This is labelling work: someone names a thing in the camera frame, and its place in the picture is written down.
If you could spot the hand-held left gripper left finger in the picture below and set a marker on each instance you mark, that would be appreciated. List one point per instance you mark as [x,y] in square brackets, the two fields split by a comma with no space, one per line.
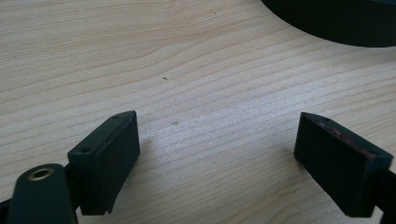
[104,161]

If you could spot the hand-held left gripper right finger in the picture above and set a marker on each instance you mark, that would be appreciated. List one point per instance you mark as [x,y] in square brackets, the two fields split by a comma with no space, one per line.
[341,165]

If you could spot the black round container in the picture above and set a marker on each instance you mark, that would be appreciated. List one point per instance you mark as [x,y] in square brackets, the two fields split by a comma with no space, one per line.
[339,18]

